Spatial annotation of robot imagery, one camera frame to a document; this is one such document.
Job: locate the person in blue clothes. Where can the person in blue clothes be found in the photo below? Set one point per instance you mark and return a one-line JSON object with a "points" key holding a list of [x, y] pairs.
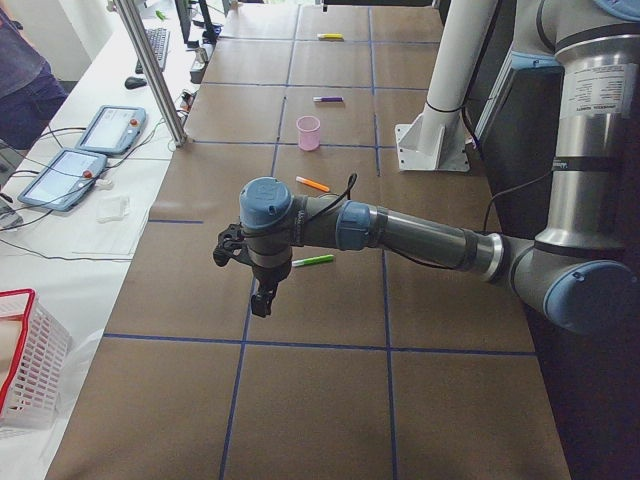
{"points": [[30, 94]]}

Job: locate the aluminium frame post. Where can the aluminium frame post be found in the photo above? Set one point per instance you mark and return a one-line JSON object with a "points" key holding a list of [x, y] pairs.
{"points": [[134, 26]]}

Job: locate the yellow highlighter pen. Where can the yellow highlighter pen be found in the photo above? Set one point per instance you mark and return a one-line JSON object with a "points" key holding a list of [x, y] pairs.
{"points": [[330, 37]]}

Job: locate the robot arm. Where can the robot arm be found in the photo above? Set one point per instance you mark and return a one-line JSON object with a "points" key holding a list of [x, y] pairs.
{"points": [[552, 137]]}

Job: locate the red white plastic basket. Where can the red white plastic basket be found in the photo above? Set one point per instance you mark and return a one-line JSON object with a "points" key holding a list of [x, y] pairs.
{"points": [[34, 346]]}

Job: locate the white folded cloth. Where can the white folded cloth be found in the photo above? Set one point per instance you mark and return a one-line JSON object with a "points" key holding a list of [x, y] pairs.
{"points": [[113, 208]]}

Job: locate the teach pendant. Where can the teach pendant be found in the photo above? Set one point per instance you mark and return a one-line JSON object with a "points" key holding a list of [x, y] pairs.
{"points": [[113, 130], [65, 180]]}

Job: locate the black computer mouse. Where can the black computer mouse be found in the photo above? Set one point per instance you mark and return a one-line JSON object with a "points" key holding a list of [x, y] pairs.
{"points": [[132, 83]]}

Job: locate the white pillar with base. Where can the white pillar with base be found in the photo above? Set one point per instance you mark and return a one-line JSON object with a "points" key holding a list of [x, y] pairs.
{"points": [[435, 140]]}

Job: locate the orange highlighter pen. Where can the orange highlighter pen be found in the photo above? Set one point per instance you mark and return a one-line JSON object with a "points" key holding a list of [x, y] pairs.
{"points": [[313, 184]]}

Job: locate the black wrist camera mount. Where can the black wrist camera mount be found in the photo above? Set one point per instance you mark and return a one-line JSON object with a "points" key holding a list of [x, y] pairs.
{"points": [[231, 245]]}

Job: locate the black keyboard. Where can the black keyboard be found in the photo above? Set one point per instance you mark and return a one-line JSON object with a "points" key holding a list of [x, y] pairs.
{"points": [[159, 40]]}

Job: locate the green highlighter pen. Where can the green highlighter pen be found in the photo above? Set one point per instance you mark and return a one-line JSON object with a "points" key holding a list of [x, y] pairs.
{"points": [[315, 260]]}

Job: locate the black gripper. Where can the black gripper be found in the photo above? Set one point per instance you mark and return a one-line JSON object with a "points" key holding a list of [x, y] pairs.
{"points": [[270, 273]]}

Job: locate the upper teach pendant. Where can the upper teach pendant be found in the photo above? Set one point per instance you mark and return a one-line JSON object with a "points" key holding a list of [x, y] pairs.
{"points": [[113, 130]]}

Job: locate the purple highlighter pen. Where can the purple highlighter pen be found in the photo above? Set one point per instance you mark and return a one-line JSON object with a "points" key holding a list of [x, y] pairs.
{"points": [[328, 99]]}

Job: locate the lower teach pendant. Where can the lower teach pendant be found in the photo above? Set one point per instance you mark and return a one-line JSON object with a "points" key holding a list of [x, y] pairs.
{"points": [[65, 180]]}

